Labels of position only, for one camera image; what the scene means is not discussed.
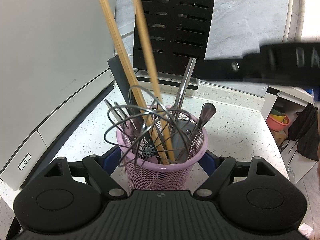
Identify steel spoon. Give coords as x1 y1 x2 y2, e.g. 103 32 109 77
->
181 102 216 155

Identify wooden handled fork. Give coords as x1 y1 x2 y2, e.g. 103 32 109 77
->
104 99 138 137

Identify grey spatula handle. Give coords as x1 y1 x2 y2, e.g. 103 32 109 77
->
171 119 196 163

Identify steel wire whisk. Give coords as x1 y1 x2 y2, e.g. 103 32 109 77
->
104 85 196 168

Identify pink mesh utensil cup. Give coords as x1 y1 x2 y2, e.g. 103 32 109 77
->
115 105 209 191

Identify grey handled peeler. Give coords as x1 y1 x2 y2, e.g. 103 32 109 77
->
107 55 150 142

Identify wooden chopstick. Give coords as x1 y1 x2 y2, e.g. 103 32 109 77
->
99 0 169 165
133 0 175 161

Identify red plastic basin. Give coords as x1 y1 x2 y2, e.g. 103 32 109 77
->
266 114 290 132

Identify black bag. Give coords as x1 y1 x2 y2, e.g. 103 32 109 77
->
279 103 319 161

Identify black knife block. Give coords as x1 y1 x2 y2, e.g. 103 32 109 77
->
141 0 215 90

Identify white countertop appliance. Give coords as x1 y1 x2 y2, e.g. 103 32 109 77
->
1 0 114 190

